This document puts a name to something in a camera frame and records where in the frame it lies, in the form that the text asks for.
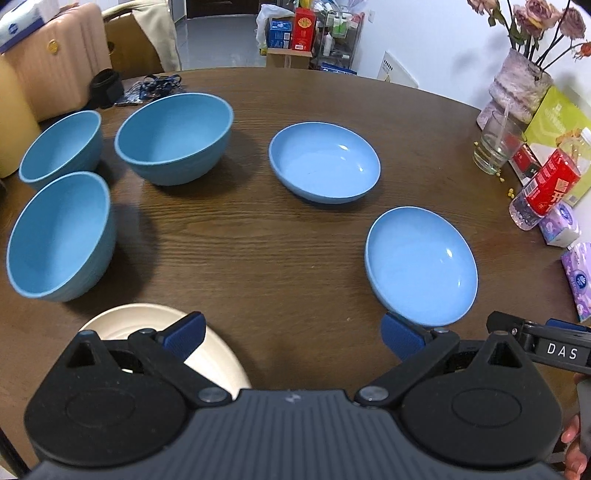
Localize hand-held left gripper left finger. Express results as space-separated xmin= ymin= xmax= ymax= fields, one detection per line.
xmin=65 ymin=311 xmax=234 ymax=408

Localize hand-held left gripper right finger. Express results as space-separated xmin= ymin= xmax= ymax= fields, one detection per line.
xmin=355 ymin=313 xmax=532 ymax=409

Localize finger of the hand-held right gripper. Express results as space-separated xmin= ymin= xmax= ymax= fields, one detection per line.
xmin=487 ymin=311 xmax=591 ymax=376

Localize cream round plate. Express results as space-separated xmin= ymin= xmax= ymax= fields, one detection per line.
xmin=78 ymin=303 xmax=252 ymax=391

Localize blue shallow plate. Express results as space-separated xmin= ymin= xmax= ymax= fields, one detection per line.
xmin=365 ymin=206 xmax=479 ymax=326
xmin=269 ymin=122 xmax=382 ymax=205

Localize blue deep bowl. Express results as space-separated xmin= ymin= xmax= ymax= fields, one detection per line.
xmin=114 ymin=92 xmax=234 ymax=186
xmin=18 ymin=110 xmax=103 ymax=191
xmin=6 ymin=171 xmax=116 ymax=303

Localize person's right hand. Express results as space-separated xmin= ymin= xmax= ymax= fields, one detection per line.
xmin=561 ymin=413 xmax=591 ymax=480

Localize red label plastic bottle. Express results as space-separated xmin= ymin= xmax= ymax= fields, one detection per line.
xmin=509 ymin=148 xmax=581 ymax=230

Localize red black box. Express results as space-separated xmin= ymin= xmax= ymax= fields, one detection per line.
xmin=512 ymin=144 xmax=543 ymax=182

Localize clear drinking glass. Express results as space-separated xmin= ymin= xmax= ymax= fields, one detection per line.
xmin=472 ymin=111 xmax=528 ymax=175

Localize clear straw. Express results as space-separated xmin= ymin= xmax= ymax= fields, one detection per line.
xmin=494 ymin=99 xmax=511 ymax=158

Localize green paper bag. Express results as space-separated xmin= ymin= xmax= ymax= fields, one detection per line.
xmin=524 ymin=85 xmax=591 ymax=208

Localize black cup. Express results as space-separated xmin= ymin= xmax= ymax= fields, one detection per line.
xmin=89 ymin=68 xmax=125 ymax=110

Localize pink mottled vase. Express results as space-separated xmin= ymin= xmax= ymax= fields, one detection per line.
xmin=477 ymin=47 xmax=554 ymax=134

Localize yellow thermos jug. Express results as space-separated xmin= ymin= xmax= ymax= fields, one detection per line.
xmin=0 ymin=53 xmax=42 ymax=180

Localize white board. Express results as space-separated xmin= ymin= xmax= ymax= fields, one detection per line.
xmin=379 ymin=51 xmax=420 ymax=89

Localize wooden chair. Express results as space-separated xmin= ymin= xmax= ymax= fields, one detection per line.
xmin=102 ymin=7 xmax=181 ymax=79

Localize pink suitcase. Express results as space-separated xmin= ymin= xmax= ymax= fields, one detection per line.
xmin=4 ymin=2 xmax=114 ymax=123

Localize beige coat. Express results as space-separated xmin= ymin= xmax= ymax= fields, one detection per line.
xmin=104 ymin=0 xmax=182 ymax=72

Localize blue box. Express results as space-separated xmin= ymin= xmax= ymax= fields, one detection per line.
xmin=268 ymin=19 xmax=296 ymax=51

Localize white plastic bag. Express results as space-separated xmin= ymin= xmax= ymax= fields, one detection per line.
xmin=255 ymin=4 xmax=296 ymax=47

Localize dried pink flowers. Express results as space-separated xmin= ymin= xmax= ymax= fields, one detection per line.
xmin=466 ymin=0 xmax=591 ymax=75

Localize white blue tissue pack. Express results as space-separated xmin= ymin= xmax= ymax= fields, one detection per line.
xmin=0 ymin=0 xmax=61 ymax=55

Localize blue black lanyard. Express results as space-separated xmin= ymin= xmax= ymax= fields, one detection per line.
xmin=124 ymin=74 xmax=185 ymax=104

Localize metal wire rack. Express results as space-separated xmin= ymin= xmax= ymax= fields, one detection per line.
xmin=316 ymin=9 xmax=365 ymax=72

